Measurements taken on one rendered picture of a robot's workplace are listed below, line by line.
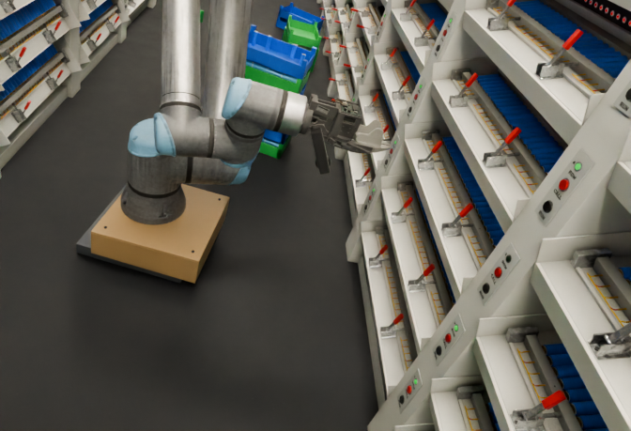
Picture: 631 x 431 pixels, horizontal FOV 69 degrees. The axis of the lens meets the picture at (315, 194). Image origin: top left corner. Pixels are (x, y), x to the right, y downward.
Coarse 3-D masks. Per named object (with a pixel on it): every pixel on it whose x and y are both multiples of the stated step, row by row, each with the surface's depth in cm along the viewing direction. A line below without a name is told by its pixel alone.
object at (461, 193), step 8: (432, 136) 135; (440, 152) 127; (448, 160) 124; (448, 168) 121; (448, 176) 121; (456, 176) 118; (456, 184) 115; (456, 192) 114; (464, 192) 112; (464, 200) 110; (456, 208) 110; (472, 208) 107; (472, 216) 105; (480, 224) 102; (480, 232) 101; (480, 240) 99; (488, 240) 98; (488, 248) 97; (480, 256) 97; (488, 256) 95; (480, 264) 95
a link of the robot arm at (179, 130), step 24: (168, 0) 105; (192, 0) 106; (168, 24) 103; (192, 24) 105; (168, 48) 102; (192, 48) 103; (168, 72) 101; (192, 72) 102; (168, 96) 99; (192, 96) 101; (168, 120) 97; (192, 120) 99; (168, 144) 97; (192, 144) 99
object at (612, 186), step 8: (624, 144) 59; (624, 152) 60; (624, 160) 60; (616, 168) 61; (624, 168) 59; (616, 176) 61; (624, 176) 59; (608, 184) 63; (616, 184) 61; (624, 184) 59; (616, 192) 61; (624, 192) 60; (624, 200) 60
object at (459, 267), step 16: (416, 128) 136; (432, 128) 136; (448, 128) 137; (416, 144) 136; (432, 144) 135; (416, 160) 129; (416, 176) 125; (432, 176) 123; (432, 192) 117; (448, 192) 116; (432, 208) 112; (448, 208) 111; (432, 224) 111; (448, 240) 103; (464, 240) 102; (448, 256) 99; (464, 256) 99; (448, 272) 99; (464, 272) 95; (464, 288) 89
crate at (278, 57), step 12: (252, 24) 199; (252, 36) 200; (264, 36) 201; (252, 48) 184; (264, 48) 202; (276, 48) 203; (288, 48) 202; (300, 48) 200; (312, 48) 198; (252, 60) 187; (264, 60) 186; (276, 60) 185; (288, 60) 199; (312, 60) 198; (288, 72) 187; (300, 72) 186
